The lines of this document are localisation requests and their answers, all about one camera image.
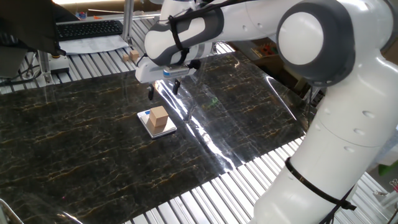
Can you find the black marble pattern mat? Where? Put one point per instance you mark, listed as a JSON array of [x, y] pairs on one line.
[[77, 140]]

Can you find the curved metal frame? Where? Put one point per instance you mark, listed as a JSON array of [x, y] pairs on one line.
[[7, 208]]

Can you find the metal binder clips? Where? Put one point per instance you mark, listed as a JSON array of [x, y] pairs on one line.
[[394, 185]]

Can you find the silver digital pocket scale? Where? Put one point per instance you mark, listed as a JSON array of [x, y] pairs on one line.
[[166, 129]]

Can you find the light wooden cube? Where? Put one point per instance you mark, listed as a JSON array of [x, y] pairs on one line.
[[158, 116]]

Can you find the small wooden cube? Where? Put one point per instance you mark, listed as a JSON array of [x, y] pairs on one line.
[[134, 55]]

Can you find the tiny wooden block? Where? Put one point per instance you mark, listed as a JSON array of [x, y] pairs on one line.
[[125, 58]]

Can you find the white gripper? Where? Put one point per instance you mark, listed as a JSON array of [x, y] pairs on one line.
[[149, 73]]

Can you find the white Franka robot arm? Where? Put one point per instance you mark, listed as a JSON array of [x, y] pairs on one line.
[[342, 124]]

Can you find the black monitor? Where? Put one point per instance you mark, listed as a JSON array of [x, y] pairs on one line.
[[28, 25]]

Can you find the box of colourful items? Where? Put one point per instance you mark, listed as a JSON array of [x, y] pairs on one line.
[[265, 49]]

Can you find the white paper sheet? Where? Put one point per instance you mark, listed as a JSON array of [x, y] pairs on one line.
[[93, 46]]

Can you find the black computer keyboard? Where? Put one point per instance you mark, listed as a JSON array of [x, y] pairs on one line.
[[90, 29]]

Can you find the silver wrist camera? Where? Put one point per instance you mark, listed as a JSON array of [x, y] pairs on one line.
[[175, 71]]

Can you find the aluminium frame post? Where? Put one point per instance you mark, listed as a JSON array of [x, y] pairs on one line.
[[45, 67], [127, 18]]

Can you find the green plastic item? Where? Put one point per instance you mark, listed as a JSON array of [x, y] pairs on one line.
[[388, 169]]

